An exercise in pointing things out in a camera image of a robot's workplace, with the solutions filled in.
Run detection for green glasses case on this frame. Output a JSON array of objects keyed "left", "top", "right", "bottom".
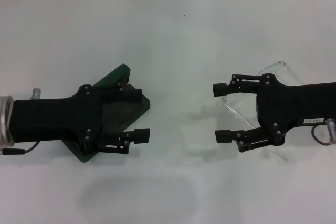
[{"left": 61, "top": 63, "right": 151, "bottom": 163}]

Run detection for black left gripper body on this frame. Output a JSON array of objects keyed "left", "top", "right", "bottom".
[{"left": 12, "top": 84, "right": 106, "bottom": 154}]

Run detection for right wrist silver plug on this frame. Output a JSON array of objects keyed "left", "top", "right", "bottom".
[{"left": 325, "top": 118, "right": 336, "bottom": 145}]

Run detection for right arm dark cable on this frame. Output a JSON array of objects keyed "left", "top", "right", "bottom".
[{"left": 311, "top": 126, "right": 336, "bottom": 146}]

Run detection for left wrist silver plug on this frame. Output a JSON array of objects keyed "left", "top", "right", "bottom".
[{"left": 31, "top": 87, "right": 43, "bottom": 101}]

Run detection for clear plastic glasses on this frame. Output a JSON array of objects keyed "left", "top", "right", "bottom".
[{"left": 218, "top": 60, "right": 302, "bottom": 162}]

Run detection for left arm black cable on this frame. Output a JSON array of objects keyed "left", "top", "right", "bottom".
[{"left": 0, "top": 141, "right": 41, "bottom": 156}]

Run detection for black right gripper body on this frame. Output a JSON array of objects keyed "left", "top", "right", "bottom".
[{"left": 256, "top": 72, "right": 336, "bottom": 147}]

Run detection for wrist silver plug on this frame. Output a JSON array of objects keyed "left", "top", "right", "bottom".
[
  {"left": 31, "top": 87, "right": 43, "bottom": 101},
  {"left": 325, "top": 118, "right": 336, "bottom": 145}
]

